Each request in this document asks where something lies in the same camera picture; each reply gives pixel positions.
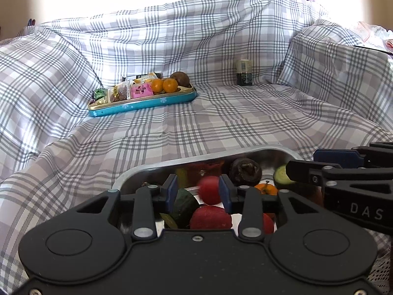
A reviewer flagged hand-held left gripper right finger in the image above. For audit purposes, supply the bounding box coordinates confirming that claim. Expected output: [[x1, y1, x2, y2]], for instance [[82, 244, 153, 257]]
[[219, 175, 338, 241]]

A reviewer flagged pink snack packet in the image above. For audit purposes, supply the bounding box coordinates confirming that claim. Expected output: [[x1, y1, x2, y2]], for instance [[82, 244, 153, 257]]
[[130, 83, 153, 99]]

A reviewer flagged clear nut snack packet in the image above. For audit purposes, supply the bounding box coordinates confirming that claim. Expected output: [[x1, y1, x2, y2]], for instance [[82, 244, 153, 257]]
[[107, 85, 132, 103]]

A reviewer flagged white lace cloth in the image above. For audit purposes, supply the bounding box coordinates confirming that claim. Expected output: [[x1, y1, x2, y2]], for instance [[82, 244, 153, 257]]
[[368, 253, 393, 295]]

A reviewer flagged yellow snack packet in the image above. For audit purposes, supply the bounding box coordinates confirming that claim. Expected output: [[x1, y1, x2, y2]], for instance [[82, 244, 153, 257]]
[[134, 72, 157, 84]]

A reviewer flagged red cherry tomato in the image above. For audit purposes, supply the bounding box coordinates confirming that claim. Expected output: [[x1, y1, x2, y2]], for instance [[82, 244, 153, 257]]
[[198, 176, 223, 206]]

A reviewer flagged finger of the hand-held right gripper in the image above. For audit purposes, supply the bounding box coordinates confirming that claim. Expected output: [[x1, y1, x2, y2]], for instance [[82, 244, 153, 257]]
[[314, 142, 393, 169], [286, 160, 393, 195]]

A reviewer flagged grey plaid blanket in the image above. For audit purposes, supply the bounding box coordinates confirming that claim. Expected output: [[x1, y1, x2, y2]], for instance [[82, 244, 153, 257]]
[[0, 0, 393, 295]]

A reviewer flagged dark green jar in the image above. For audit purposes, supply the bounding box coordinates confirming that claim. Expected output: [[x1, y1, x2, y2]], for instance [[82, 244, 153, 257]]
[[236, 59, 254, 86]]

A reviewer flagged dark purple fruit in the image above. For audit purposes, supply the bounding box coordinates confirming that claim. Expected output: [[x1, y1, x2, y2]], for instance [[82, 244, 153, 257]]
[[230, 158, 262, 187]]

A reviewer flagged black snack packet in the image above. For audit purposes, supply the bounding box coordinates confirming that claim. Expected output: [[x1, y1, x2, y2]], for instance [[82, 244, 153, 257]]
[[122, 73, 163, 82]]

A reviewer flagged cucumber piece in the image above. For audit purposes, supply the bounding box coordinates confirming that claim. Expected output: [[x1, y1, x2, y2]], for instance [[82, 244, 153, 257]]
[[273, 165, 297, 189], [169, 188, 200, 228]]

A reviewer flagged orange tangerine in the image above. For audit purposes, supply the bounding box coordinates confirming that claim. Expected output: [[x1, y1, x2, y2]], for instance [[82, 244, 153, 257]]
[[255, 182, 279, 196]]

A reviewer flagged red radish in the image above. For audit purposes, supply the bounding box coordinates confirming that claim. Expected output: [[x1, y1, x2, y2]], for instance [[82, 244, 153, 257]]
[[262, 213, 275, 235], [189, 206, 233, 230]]

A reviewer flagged round brown fruit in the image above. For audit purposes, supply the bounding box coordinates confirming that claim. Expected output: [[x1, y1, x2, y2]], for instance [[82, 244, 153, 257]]
[[169, 71, 191, 88]]

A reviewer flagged blue snowflake tin tray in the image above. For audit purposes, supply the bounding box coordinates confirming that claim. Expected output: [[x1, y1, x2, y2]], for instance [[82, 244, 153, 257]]
[[87, 83, 197, 118]]

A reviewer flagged clear plastic bag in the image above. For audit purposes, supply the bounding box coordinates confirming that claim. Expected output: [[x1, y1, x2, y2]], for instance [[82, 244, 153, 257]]
[[348, 21, 393, 53]]

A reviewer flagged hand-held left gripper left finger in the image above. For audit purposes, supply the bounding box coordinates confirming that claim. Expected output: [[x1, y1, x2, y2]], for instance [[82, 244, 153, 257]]
[[58, 175, 179, 242]]

